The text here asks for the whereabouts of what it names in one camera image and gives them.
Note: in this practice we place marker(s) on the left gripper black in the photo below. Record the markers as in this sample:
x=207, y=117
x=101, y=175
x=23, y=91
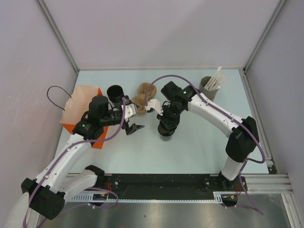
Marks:
x=129, y=129

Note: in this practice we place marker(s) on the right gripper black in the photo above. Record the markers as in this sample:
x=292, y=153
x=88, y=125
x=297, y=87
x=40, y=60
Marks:
x=169, y=122

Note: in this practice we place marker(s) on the dark single cup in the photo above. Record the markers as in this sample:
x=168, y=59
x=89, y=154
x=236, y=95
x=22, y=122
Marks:
x=165, y=134

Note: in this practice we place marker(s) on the orange paper bag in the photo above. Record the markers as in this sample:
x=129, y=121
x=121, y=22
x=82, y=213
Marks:
x=77, y=105

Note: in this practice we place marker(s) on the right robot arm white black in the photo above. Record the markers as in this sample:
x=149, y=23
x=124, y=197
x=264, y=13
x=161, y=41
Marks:
x=241, y=132

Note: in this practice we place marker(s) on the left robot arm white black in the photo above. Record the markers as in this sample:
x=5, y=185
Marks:
x=48, y=193

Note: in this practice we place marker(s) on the left black coffee cup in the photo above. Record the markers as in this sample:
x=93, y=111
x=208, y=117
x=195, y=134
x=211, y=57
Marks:
x=115, y=94

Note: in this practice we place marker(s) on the left brown pulp cup carrier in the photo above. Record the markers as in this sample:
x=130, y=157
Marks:
x=139, y=99

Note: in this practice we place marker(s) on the grey straw holder cup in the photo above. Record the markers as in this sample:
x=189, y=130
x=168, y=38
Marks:
x=210, y=94

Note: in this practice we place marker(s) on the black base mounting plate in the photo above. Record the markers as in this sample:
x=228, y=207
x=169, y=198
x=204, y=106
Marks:
x=168, y=186

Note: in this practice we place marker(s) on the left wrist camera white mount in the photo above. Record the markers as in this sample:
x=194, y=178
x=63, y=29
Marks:
x=130, y=110

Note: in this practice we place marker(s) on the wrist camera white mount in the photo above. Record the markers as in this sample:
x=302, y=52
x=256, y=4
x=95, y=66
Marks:
x=154, y=105
x=130, y=110

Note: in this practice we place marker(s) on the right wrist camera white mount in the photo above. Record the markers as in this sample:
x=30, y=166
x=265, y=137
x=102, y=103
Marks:
x=154, y=105

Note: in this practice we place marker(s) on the white slotted cable duct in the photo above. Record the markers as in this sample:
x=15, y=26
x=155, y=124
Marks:
x=88, y=198

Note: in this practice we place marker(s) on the aluminium frame rail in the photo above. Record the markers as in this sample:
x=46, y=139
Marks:
x=268, y=183

